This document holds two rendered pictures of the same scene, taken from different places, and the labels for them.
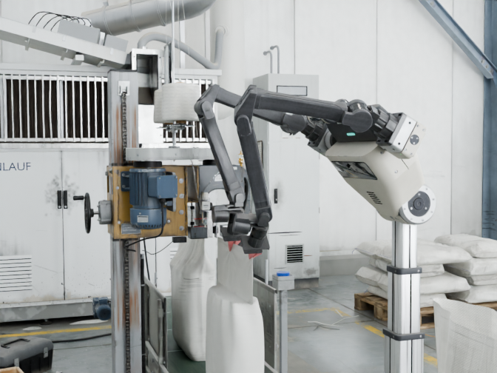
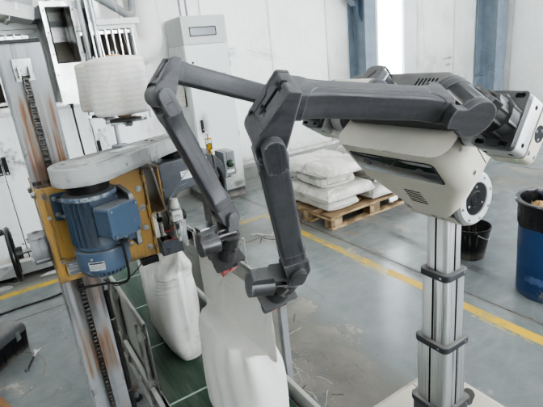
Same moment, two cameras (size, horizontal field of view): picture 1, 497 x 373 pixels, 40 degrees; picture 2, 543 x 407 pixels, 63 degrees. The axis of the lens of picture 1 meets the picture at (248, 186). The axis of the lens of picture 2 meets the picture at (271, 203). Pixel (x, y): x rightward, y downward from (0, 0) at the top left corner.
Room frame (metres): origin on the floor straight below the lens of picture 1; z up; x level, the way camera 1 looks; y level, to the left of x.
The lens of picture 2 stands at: (1.56, 0.18, 1.64)
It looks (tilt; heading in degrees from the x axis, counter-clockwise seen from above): 18 degrees down; 347
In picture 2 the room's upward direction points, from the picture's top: 6 degrees counter-clockwise
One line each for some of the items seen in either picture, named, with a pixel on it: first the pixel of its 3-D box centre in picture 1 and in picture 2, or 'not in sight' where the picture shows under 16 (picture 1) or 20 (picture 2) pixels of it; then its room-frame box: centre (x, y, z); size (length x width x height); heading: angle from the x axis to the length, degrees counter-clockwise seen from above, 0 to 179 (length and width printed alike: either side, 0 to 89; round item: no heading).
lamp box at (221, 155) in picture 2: not in sight; (225, 161); (3.18, -0.02, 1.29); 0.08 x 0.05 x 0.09; 18
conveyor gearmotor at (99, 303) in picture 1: (105, 307); not in sight; (4.59, 0.97, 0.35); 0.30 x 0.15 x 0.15; 18
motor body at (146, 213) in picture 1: (148, 197); (98, 231); (2.87, 0.42, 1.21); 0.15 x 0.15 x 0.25
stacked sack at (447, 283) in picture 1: (423, 283); (338, 188); (5.55, -1.42, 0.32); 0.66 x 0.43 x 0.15; 110
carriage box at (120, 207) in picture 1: (145, 200); (93, 216); (3.10, 0.47, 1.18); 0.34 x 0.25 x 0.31; 108
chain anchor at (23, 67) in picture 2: (123, 88); (23, 69); (3.01, 0.54, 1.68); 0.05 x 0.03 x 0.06; 108
